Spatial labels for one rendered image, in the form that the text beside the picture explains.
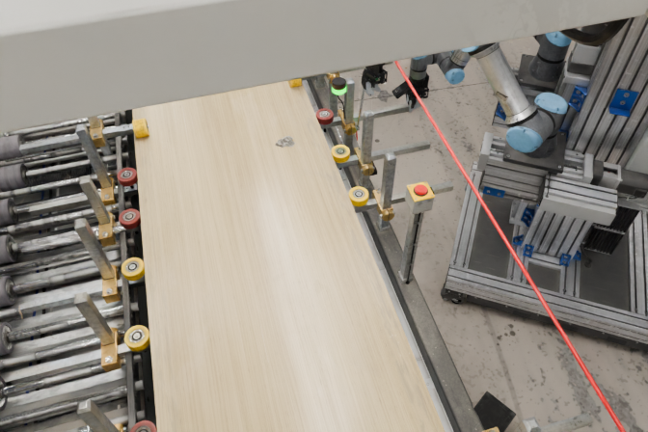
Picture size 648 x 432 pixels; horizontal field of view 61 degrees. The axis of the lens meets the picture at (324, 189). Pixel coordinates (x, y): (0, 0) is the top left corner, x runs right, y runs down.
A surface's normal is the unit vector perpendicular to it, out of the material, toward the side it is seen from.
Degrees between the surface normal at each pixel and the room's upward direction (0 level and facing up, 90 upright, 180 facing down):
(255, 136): 0
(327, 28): 90
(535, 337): 0
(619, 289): 0
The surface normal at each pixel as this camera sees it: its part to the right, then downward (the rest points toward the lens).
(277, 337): -0.01, -0.66
